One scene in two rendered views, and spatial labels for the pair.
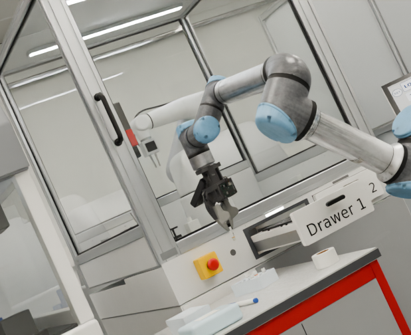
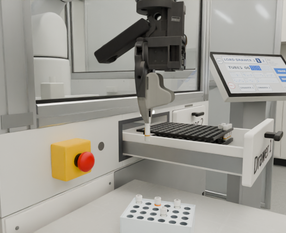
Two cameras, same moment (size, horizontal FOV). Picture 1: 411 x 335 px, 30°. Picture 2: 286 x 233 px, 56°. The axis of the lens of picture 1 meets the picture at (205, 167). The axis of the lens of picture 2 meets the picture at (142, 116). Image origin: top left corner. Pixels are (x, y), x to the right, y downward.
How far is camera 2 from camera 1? 201 cm
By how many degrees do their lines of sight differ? 31
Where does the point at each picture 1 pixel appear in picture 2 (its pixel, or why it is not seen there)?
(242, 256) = (108, 155)
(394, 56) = not seen: hidden behind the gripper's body
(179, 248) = (38, 117)
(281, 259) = (137, 167)
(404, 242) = (199, 171)
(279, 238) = (182, 154)
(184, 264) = (36, 146)
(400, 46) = not seen: hidden behind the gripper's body
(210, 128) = not seen: outside the picture
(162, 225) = (24, 67)
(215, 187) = (174, 42)
